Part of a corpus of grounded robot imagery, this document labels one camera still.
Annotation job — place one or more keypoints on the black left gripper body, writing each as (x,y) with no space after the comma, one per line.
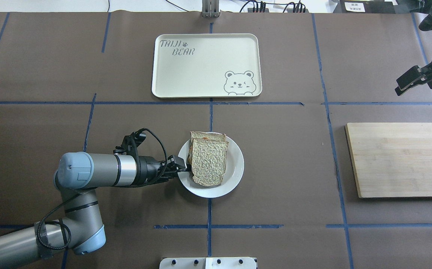
(147,170)

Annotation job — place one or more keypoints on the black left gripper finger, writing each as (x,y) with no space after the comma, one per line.
(175,162)
(170,174)

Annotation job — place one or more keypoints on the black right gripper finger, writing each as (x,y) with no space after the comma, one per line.
(412,72)
(404,84)

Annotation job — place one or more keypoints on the bread slice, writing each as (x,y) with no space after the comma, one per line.
(208,160)
(201,135)

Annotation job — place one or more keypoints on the white round plate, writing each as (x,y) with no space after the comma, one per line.
(234,171)

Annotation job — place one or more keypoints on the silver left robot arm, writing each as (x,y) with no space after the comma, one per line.
(82,229)

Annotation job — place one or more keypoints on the wooden cutting board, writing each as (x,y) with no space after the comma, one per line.
(391,160)

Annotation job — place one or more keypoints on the cream bear tray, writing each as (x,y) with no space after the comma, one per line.
(206,66)

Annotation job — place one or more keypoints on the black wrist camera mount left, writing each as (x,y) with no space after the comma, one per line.
(130,143)

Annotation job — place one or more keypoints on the aluminium frame post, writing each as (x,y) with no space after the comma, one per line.
(211,8)

